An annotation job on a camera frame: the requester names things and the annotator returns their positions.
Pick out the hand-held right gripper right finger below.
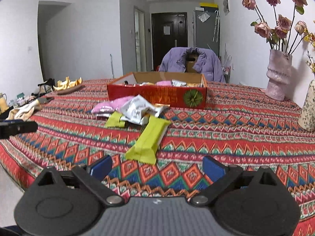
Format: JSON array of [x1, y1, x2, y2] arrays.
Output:
[[189, 155, 288, 206]]

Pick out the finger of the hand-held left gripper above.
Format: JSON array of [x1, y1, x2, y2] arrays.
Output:
[[0, 119, 38, 139]]

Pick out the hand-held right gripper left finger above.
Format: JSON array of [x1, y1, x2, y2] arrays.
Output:
[[31, 155, 125, 206]]

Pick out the lime green snack packet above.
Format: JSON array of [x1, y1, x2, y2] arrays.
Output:
[[125, 116, 172, 165], [105, 111, 126, 128]]

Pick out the white blue snack packet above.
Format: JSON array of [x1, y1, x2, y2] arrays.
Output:
[[120, 101, 151, 125]]

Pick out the red cardboard box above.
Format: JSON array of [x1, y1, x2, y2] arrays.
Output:
[[107, 72, 208, 110]]

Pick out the yellow thermos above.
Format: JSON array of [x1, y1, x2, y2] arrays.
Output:
[[0, 93, 9, 113]]

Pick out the cluttered side table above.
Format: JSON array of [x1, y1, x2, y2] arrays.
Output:
[[0, 92, 40, 113]]

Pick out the red patterned tablecloth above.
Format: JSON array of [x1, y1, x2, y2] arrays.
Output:
[[0, 78, 315, 236]]

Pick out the black folding chair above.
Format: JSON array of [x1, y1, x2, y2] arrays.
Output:
[[38, 78, 55, 93]]

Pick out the brown oval dish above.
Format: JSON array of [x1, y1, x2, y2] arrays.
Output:
[[56, 85, 85, 95]]

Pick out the brown wooden chair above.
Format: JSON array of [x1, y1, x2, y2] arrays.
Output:
[[185, 53, 199, 74]]

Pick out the bundle of paper rolls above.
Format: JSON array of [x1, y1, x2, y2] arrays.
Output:
[[220, 43, 233, 83]]

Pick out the pink ribbed vase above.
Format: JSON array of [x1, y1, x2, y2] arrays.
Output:
[[265, 49, 293, 101]]

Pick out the white floral vase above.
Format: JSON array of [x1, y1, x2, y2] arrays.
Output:
[[298, 79, 315, 132]]

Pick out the purple puffer jacket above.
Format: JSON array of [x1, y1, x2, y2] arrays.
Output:
[[159, 47, 226, 83]]

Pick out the black entrance door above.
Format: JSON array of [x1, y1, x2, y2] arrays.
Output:
[[151, 12, 188, 72]]

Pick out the glass interior door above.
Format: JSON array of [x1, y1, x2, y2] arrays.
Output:
[[133, 6, 146, 73]]

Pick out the grey refrigerator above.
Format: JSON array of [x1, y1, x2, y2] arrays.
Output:
[[193, 9, 220, 56]]

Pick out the white umbrella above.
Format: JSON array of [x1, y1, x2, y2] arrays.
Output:
[[213, 10, 220, 43]]

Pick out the bunch of dried pink roses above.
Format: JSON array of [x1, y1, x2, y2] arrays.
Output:
[[241, 0, 309, 53]]

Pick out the yellow flower branches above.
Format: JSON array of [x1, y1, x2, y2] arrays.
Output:
[[304, 21, 315, 74]]

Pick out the yellow box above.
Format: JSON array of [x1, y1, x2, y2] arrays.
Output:
[[199, 2, 219, 11]]

